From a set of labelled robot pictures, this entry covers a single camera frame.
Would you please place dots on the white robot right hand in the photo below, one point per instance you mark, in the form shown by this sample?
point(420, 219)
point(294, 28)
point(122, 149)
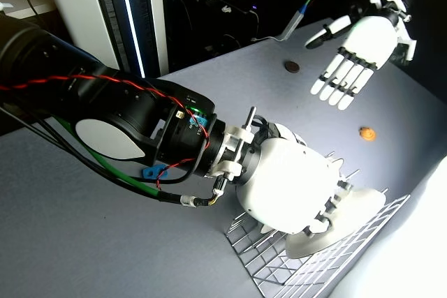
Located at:
point(290, 186)

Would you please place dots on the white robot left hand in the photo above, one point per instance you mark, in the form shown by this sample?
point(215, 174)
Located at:
point(370, 39)

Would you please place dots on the dark brown round disc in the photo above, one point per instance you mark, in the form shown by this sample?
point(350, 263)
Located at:
point(291, 66)

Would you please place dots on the small orange round toy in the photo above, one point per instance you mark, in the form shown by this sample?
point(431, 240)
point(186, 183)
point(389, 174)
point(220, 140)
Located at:
point(367, 134)

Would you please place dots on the blue block with two holes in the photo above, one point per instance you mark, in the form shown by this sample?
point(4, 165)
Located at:
point(150, 171)

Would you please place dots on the small white clip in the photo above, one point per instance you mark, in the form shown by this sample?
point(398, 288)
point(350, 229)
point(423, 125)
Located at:
point(226, 8)

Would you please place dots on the white tower with light strip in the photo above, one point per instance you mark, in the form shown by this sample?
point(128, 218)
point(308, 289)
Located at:
point(87, 15)

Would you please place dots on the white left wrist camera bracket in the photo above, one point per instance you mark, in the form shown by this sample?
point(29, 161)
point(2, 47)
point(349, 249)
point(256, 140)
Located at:
point(410, 48)

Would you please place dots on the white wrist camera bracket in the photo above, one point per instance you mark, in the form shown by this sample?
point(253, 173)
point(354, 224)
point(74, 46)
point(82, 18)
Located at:
point(237, 134)
point(410, 48)

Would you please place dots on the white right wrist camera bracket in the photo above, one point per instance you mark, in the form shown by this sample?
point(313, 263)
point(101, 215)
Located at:
point(237, 134)

